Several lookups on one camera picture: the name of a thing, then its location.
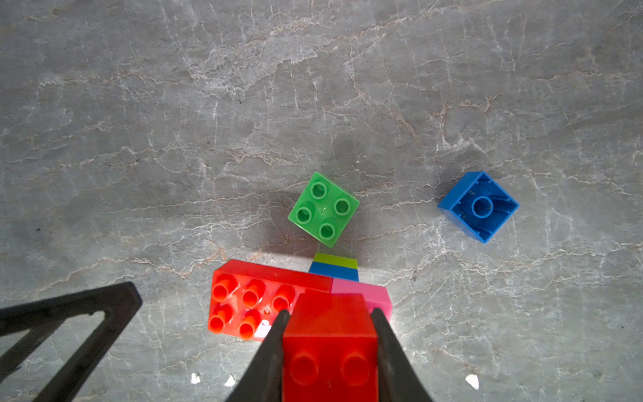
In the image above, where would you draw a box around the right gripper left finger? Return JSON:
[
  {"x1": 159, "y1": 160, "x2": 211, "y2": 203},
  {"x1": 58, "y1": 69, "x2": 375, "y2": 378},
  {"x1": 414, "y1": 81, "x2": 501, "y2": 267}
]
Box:
[{"x1": 226, "y1": 310, "x2": 291, "y2": 402}]

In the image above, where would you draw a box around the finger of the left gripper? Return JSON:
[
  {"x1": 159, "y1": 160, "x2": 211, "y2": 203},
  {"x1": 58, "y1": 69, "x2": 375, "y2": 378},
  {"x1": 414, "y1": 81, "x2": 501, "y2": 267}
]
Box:
[{"x1": 1, "y1": 281, "x2": 142, "y2": 401}]

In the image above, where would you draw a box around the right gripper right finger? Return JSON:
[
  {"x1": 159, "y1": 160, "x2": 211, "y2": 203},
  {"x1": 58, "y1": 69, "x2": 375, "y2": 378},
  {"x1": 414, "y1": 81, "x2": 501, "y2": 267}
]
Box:
[{"x1": 371, "y1": 308, "x2": 433, "y2": 402}]

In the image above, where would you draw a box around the red square lego brick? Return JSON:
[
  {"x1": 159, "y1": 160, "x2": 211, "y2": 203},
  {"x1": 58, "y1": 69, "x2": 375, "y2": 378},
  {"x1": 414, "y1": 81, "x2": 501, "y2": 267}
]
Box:
[{"x1": 282, "y1": 292, "x2": 378, "y2": 401}]

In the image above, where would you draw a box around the long red lego brick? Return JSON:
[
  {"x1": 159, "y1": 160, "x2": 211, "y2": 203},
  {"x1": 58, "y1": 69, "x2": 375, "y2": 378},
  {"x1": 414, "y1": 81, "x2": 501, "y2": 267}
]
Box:
[{"x1": 208, "y1": 260, "x2": 333, "y2": 342}]

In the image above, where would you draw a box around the pink square lego brick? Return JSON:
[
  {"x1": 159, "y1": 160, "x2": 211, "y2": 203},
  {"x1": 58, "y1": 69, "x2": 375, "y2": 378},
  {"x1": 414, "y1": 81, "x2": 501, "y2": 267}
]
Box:
[{"x1": 332, "y1": 278, "x2": 393, "y2": 321}]

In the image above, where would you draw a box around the lime green square lego brick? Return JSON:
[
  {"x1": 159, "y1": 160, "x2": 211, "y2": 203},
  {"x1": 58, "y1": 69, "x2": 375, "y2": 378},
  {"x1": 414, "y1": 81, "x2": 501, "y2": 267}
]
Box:
[{"x1": 313, "y1": 253, "x2": 358, "y2": 270}]

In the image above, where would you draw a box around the upturned blue square lego brick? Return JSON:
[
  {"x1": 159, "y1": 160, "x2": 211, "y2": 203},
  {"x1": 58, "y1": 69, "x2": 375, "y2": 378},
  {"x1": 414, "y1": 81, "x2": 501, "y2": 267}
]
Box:
[{"x1": 438, "y1": 172, "x2": 519, "y2": 244}]

